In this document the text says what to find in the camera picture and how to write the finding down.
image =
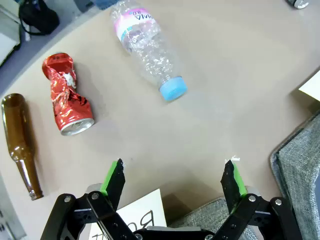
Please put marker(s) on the grey fabric basket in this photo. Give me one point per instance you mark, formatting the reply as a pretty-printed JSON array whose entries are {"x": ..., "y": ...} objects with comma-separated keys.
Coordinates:
[
  {"x": 300, "y": 162},
  {"x": 200, "y": 220}
]

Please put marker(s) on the white cabinet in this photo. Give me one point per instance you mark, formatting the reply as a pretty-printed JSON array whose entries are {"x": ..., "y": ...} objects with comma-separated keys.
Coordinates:
[{"x": 7, "y": 40}]

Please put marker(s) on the crushed clear plastic bottle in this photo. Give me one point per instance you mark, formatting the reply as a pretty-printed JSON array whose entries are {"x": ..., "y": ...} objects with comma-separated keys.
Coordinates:
[{"x": 147, "y": 50}]

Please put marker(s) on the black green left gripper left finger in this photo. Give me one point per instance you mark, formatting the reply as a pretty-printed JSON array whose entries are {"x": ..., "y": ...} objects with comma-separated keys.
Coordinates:
[{"x": 112, "y": 185}]

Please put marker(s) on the crushed red can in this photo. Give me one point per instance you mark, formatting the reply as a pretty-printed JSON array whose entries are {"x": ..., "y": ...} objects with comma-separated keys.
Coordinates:
[{"x": 67, "y": 100}]

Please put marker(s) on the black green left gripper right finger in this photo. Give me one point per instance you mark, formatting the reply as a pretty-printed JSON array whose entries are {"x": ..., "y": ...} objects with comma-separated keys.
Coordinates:
[{"x": 233, "y": 185}]

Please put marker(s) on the person in denim clothes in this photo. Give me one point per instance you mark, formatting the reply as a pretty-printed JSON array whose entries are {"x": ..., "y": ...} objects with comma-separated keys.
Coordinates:
[{"x": 105, "y": 3}]

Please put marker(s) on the blank white paper label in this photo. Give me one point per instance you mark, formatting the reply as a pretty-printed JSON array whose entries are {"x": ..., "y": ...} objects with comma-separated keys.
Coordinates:
[{"x": 312, "y": 87}]

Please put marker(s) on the brown glass bottle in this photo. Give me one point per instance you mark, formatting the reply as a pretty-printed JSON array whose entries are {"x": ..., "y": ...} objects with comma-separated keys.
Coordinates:
[{"x": 20, "y": 140}]

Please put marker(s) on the crushed black can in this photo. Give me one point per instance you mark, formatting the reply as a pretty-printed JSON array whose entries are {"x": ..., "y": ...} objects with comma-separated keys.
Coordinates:
[{"x": 297, "y": 3}]

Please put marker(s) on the black backpack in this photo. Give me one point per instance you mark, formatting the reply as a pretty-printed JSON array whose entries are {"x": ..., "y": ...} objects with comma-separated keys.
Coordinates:
[{"x": 40, "y": 17}]

